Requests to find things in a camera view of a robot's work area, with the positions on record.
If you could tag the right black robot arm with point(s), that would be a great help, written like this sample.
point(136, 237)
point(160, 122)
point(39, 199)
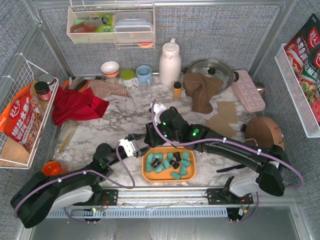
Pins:
point(265, 163)

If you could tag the black small lid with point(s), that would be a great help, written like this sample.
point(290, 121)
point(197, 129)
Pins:
point(243, 128)

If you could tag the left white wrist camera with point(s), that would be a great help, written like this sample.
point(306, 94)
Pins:
point(128, 148)

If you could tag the pink egg tray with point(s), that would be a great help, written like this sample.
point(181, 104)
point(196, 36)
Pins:
point(247, 93)

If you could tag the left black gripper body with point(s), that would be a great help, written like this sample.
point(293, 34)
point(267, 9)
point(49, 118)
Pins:
point(137, 152)

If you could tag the white wire wall basket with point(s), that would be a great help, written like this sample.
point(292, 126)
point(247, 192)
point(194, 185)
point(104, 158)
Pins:
point(12, 154)

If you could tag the steel pot with lid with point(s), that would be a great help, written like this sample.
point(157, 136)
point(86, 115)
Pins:
point(215, 69)

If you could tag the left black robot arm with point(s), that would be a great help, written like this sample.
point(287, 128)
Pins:
point(34, 200)

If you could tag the blue mug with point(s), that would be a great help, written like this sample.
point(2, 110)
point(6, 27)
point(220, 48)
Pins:
point(144, 76)

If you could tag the white thermos jug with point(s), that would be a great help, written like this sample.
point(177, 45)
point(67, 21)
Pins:
point(170, 63)

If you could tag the red cloth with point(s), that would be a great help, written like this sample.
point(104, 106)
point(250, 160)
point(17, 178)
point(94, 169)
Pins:
point(77, 106)

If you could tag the clear plastic food container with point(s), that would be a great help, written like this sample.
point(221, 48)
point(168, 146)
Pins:
point(133, 26)

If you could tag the green lid white cup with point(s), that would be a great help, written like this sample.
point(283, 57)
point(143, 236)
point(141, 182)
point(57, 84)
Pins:
point(129, 78)

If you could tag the brown cloth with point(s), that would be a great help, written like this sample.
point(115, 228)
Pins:
point(201, 89)

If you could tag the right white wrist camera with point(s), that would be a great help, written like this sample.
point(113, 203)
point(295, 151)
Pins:
point(157, 111)

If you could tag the round wooden board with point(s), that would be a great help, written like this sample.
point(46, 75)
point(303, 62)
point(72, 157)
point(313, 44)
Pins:
point(263, 132)

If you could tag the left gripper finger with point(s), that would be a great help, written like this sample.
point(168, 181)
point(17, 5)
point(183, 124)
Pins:
point(141, 152)
point(135, 136)

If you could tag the purple handled knife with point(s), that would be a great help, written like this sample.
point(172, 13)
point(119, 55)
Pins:
point(227, 169)

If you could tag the orange plastic tray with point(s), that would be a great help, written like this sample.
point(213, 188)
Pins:
point(150, 175)

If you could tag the black coffee capsule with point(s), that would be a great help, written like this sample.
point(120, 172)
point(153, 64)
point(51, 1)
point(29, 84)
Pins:
point(174, 164)
point(177, 156)
point(156, 163)

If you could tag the striped beige cloth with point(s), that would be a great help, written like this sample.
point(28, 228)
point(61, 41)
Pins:
point(102, 89)

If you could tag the teal coffee capsule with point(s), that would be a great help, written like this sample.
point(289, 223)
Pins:
point(170, 156)
point(150, 158)
point(185, 155)
point(159, 169)
point(185, 163)
point(159, 156)
point(166, 163)
point(176, 175)
point(183, 170)

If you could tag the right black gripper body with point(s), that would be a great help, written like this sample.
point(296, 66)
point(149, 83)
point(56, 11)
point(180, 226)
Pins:
point(149, 135)

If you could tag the orange spice bottle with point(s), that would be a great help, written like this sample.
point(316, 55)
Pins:
point(177, 89)

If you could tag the red snack bag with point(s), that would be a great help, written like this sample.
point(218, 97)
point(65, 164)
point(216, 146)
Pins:
point(20, 121)

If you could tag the white orange striped bowl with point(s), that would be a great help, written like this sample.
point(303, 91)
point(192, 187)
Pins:
point(110, 69)

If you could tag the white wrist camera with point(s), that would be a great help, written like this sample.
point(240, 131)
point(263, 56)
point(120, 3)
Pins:
point(128, 148)
point(157, 111)

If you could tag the orange cup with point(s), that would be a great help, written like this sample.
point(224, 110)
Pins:
point(53, 168)

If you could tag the red lid glass jar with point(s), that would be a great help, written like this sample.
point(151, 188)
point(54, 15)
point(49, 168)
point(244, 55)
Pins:
point(42, 90)

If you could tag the silver lid glass jar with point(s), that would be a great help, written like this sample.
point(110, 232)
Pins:
point(47, 78)

